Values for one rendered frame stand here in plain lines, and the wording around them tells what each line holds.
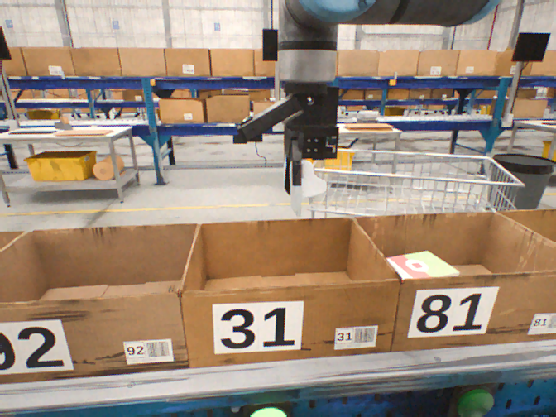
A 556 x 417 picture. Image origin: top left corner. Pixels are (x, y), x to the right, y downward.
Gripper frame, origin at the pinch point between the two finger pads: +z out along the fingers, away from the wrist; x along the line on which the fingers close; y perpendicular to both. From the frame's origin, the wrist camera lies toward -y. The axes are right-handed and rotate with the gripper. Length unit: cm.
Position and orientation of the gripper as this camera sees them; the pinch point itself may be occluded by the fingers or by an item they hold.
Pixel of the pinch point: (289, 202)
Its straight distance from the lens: 60.8
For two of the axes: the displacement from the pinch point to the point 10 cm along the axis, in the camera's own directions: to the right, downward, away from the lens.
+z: -0.1, 9.3, 3.8
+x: -1.0, -3.7, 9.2
